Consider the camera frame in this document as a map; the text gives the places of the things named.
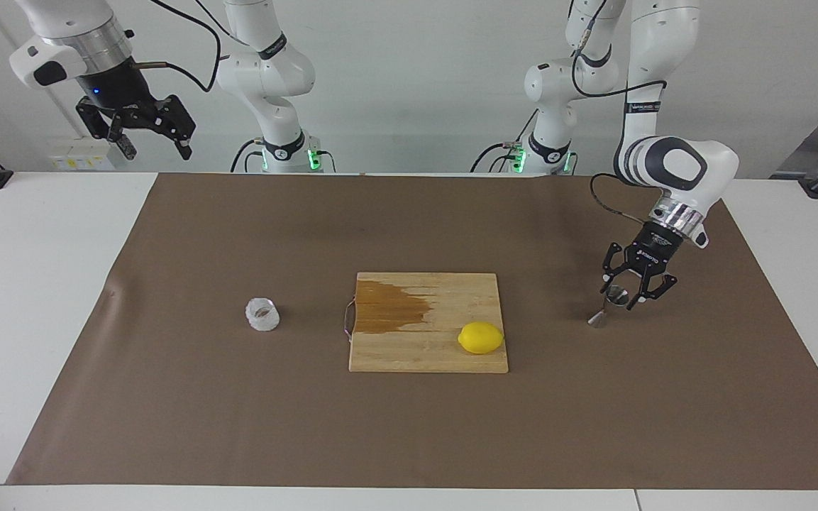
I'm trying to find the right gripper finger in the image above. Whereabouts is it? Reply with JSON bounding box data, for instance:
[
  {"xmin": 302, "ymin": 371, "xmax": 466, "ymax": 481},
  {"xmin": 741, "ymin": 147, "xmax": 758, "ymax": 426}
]
[
  {"xmin": 123, "ymin": 94, "xmax": 197, "ymax": 161},
  {"xmin": 74, "ymin": 97, "xmax": 138, "ymax": 161}
]

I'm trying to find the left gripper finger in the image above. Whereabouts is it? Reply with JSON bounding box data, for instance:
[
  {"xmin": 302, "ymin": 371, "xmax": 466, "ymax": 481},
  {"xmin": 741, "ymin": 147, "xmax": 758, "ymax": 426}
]
[
  {"xmin": 599, "ymin": 242, "xmax": 631, "ymax": 296},
  {"xmin": 626, "ymin": 271, "xmax": 679, "ymax": 312}
]

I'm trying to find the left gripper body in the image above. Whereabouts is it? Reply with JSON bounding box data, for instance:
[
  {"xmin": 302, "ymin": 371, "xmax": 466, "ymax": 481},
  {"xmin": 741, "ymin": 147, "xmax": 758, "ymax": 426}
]
[{"xmin": 624, "ymin": 221, "xmax": 686, "ymax": 280}]

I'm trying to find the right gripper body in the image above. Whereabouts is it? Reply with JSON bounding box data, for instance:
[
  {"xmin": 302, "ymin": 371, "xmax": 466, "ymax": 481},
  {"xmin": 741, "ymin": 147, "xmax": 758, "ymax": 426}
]
[{"xmin": 76, "ymin": 57, "xmax": 159, "ymax": 114}]

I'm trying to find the silver metal jigger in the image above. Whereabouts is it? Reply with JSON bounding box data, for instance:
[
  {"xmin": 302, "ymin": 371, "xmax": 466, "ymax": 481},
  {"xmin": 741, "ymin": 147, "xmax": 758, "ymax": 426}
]
[{"xmin": 587, "ymin": 284, "xmax": 631, "ymax": 329}]

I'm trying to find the yellow lemon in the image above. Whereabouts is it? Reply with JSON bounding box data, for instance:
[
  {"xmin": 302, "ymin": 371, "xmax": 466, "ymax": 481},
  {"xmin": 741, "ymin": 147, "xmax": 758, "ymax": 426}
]
[{"xmin": 457, "ymin": 321, "xmax": 506, "ymax": 356}]

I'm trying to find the wooden cutting board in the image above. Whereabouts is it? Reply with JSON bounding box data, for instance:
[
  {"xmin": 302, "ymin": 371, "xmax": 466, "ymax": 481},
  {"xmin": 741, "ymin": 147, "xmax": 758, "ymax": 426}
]
[{"xmin": 343, "ymin": 272, "xmax": 510, "ymax": 375}]

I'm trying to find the black cable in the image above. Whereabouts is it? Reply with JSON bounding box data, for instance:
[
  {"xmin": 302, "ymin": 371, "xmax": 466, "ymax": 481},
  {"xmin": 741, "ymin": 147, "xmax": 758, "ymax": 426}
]
[
  {"xmin": 568, "ymin": 0, "xmax": 668, "ymax": 99},
  {"xmin": 590, "ymin": 172, "xmax": 655, "ymax": 227},
  {"xmin": 470, "ymin": 108, "xmax": 541, "ymax": 174},
  {"xmin": 130, "ymin": 0, "xmax": 223, "ymax": 94},
  {"xmin": 229, "ymin": 138, "xmax": 266, "ymax": 174}
]

